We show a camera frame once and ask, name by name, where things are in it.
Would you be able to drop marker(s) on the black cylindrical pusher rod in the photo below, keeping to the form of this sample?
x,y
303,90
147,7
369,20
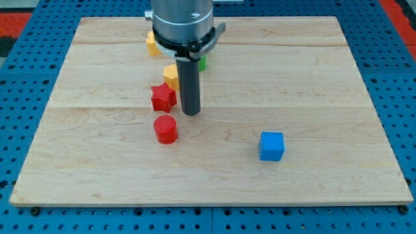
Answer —
x,y
189,86

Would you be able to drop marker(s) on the red cylinder block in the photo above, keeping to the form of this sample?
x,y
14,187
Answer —
x,y
165,129

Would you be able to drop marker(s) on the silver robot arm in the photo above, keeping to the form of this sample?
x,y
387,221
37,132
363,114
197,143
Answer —
x,y
184,30

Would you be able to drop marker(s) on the wooden board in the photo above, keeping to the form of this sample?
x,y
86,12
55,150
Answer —
x,y
96,145

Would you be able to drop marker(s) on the green block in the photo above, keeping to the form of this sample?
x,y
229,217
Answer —
x,y
202,64

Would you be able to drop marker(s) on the yellow hexagon block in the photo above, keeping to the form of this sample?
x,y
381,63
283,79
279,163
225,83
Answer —
x,y
171,76

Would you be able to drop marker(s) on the red star block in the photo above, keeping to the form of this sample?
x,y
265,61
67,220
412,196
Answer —
x,y
163,98

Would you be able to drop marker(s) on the yellow heart block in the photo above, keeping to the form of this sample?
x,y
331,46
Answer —
x,y
153,50

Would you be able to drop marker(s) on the blue cube block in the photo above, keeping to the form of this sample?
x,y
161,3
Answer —
x,y
271,146

